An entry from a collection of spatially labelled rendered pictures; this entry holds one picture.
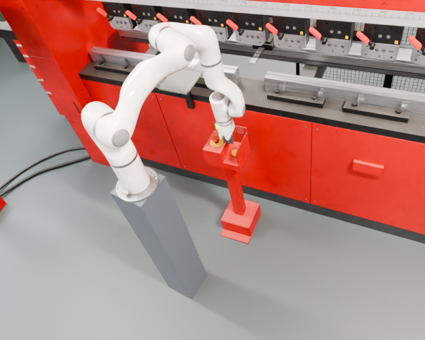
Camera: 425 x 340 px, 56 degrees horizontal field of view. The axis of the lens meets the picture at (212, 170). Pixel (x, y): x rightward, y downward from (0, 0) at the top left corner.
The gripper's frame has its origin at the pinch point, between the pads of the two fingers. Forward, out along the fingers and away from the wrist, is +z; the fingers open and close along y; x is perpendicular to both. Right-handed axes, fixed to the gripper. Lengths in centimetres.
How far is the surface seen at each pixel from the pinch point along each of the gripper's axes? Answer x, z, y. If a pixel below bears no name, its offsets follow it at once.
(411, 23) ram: 71, -48, -37
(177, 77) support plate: -38.8, -13.7, -24.5
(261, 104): 7.9, -1.1, -26.2
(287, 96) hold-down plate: 20.5, -3.6, -31.7
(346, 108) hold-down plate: 51, -3, -30
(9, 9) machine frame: -137, -51, -23
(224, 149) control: -4.4, 8.6, 0.5
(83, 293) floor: -83, 77, 86
